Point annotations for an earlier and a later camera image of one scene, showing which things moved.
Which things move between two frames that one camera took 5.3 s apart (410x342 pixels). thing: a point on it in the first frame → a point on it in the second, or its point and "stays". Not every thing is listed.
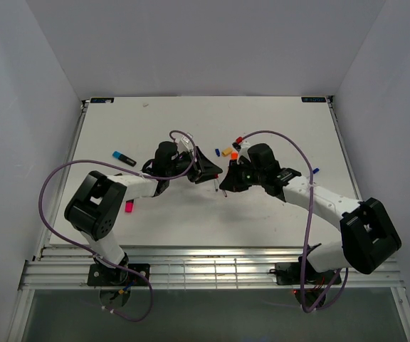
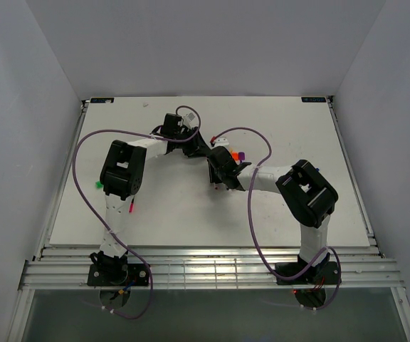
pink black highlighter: [129, 206] stays
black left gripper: [203, 169] → [198, 148]
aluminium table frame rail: [191, 268] stays
